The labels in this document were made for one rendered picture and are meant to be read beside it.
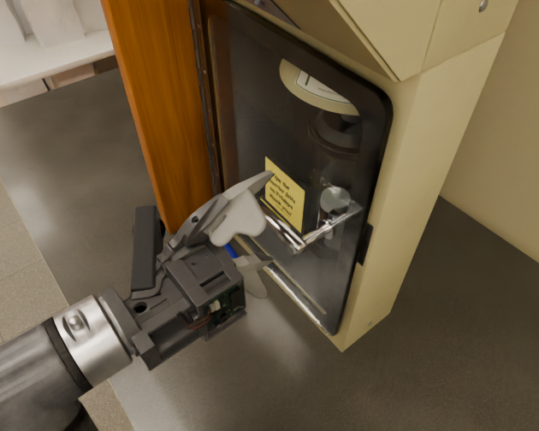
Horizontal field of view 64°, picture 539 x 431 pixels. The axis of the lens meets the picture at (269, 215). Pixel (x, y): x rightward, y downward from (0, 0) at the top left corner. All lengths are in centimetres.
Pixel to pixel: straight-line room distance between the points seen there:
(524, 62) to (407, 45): 51
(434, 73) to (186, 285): 27
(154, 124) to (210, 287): 34
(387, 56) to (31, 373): 36
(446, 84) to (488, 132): 49
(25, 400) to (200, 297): 16
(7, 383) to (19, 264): 183
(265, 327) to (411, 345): 23
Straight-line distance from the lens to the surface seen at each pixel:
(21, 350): 42
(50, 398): 42
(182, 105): 69
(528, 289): 87
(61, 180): 103
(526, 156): 86
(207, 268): 43
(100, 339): 41
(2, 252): 232
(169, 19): 63
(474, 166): 92
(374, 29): 28
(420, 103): 37
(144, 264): 45
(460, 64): 40
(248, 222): 42
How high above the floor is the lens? 158
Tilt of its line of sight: 48 degrees down
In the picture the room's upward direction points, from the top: straight up
